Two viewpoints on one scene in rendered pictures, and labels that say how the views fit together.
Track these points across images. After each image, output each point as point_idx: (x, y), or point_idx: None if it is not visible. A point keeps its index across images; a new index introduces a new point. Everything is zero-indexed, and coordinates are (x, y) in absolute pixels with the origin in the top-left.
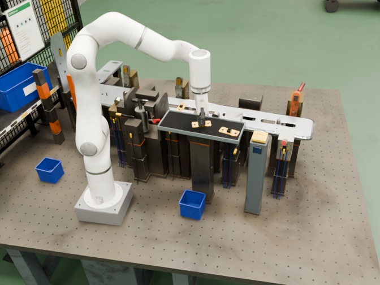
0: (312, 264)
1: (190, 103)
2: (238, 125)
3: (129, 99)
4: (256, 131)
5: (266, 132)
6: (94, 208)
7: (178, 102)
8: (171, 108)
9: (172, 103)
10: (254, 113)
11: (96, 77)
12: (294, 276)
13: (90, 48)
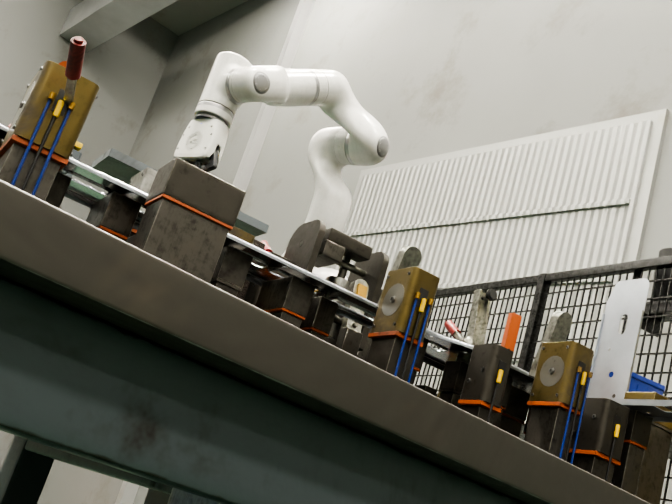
0: None
1: (325, 284)
2: None
3: (360, 267)
4: (78, 142)
5: (68, 190)
6: None
7: (351, 299)
8: (338, 305)
9: (360, 306)
10: (144, 198)
11: (314, 169)
12: None
13: (326, 128)
